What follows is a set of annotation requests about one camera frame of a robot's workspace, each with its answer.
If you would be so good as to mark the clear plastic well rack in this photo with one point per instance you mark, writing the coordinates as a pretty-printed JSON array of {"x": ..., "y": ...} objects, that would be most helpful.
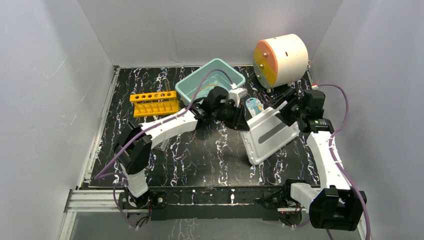
[{"x": 162, "y": 146}]

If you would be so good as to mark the yellow test tube rack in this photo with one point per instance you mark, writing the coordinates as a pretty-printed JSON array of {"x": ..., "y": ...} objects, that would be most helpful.
[{"x": 155, "y": 103}]

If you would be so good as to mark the amber glass test tube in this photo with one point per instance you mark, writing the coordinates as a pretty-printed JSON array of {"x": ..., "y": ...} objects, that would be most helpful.
[{"x": 167, "y": 85}]

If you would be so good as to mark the blue tool in blister pack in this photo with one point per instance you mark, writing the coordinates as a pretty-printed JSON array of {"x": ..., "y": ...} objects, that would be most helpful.
[{"x": 254, "y": 106}]

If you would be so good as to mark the white cylindrical drawer cabinet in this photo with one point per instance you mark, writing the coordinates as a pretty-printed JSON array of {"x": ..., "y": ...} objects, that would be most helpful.
[{"x": 280, "y": 60}]

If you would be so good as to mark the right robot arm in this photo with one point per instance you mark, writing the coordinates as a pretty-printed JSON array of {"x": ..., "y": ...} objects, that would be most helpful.
[{"x": 337, "y": 205}]

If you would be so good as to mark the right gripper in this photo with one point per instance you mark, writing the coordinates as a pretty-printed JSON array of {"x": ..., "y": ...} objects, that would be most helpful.
[{"x": 274, "y": 102}]

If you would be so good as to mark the white plastic bin lid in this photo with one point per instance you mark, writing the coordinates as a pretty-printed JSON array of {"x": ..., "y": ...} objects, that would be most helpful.
[{"x": 267, "y": 135}]

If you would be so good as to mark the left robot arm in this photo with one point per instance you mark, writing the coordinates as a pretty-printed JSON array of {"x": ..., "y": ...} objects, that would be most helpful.
[{"x": 134, "y": 147}]

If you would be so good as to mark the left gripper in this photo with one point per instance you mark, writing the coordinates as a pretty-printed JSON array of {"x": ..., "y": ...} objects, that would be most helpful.
[{"x": 234, "y": 117}]

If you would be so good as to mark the teal plastic bin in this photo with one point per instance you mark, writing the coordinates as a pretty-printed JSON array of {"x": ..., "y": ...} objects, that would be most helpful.
[{"x": 215, "y": 73}]

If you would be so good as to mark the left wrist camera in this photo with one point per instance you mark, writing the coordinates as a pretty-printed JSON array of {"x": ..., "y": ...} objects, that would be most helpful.
[{"x": 236, "y": 95}]

